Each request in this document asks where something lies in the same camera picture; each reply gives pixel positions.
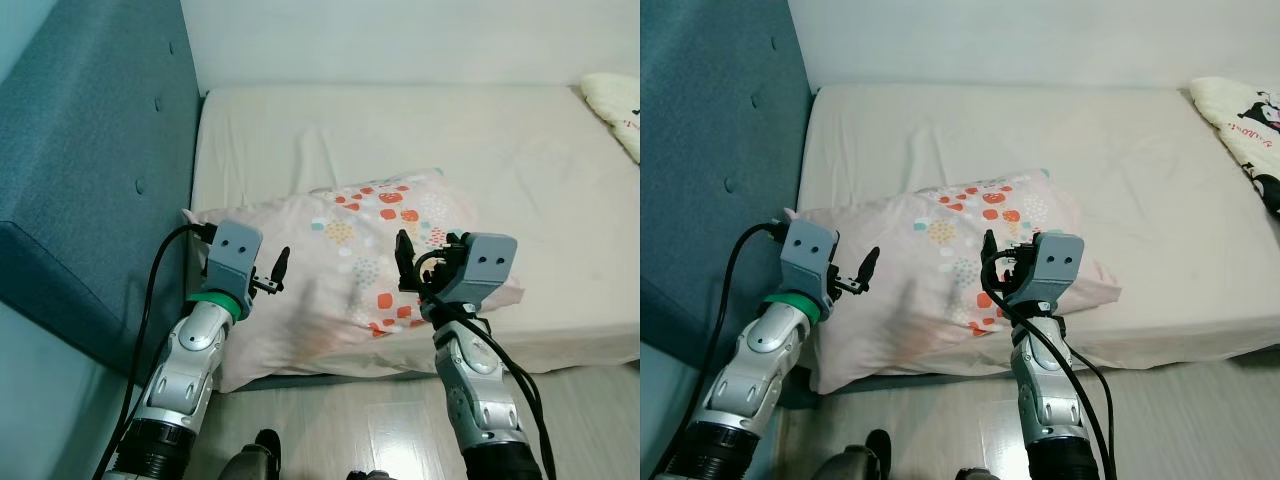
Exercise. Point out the mattress with beige sheet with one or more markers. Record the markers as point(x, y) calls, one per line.
point(1120, 200)
point(500, 200)

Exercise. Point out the cream cartoon print blanket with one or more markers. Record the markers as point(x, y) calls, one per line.
point(1245, 120)
point(615, 105)

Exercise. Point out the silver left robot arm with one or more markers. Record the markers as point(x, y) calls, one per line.
point(185, 370)
point(760, 370)

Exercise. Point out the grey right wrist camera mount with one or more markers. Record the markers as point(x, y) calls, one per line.
point(485, 265)
point(1055, 262)

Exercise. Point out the blue-grey upholstered headboard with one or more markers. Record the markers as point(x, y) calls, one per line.
point(90, 150)
point(720, 150)

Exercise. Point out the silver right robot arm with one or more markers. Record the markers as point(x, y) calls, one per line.
point(480, 400)
point(1045, 400)

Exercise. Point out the robot right leg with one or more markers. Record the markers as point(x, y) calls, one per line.
point(368, 475)
point(975, 474)

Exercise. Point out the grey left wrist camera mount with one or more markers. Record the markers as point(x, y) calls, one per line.
point(812, 250)
point(235, 250)

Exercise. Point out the pink floral pillow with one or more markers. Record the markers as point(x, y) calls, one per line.
point(340, 270)
point(930, 280)

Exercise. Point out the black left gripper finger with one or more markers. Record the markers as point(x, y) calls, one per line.
point(870, 265)
point(281, 265)

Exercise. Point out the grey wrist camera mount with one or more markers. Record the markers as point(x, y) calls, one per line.
point(485, 265)
point(235, 250)
point(812, 250)
point(1055, 262)

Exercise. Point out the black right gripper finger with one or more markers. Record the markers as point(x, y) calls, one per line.
point(405, 260)
point(989, 255)

